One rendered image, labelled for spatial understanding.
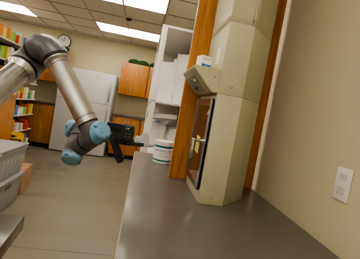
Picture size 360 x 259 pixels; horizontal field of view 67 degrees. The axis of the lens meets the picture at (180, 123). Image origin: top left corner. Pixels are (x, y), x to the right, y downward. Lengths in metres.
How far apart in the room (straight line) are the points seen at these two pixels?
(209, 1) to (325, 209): 1.14
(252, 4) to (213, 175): 0.73
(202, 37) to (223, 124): 0.58
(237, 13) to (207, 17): 0.38
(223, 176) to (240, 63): 0.48
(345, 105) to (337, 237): 0.47
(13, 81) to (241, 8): 0.91
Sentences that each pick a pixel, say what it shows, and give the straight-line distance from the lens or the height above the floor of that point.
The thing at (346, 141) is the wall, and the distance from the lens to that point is 1.12.
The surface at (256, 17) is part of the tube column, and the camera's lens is 1.25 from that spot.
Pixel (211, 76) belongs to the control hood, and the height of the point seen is 1.47.
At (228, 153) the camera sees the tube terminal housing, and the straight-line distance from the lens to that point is 1.17.
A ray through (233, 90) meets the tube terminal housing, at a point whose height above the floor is 1.43.
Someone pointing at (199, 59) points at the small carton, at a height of 1.55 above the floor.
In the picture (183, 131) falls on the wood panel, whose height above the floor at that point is 1.20.
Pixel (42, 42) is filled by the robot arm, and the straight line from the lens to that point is 1.12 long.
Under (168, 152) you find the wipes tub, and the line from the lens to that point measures 1.82.
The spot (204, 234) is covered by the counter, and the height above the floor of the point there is 0.94.
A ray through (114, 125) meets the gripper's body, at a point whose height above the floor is 1.21.
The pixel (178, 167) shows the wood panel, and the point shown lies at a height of 1.00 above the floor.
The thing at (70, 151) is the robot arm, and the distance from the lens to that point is 1.07.
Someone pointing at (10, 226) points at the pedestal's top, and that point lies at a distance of 0.88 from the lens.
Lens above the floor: 1.32
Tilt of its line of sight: 3 degrees down
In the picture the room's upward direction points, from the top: 10 degrees clockwise
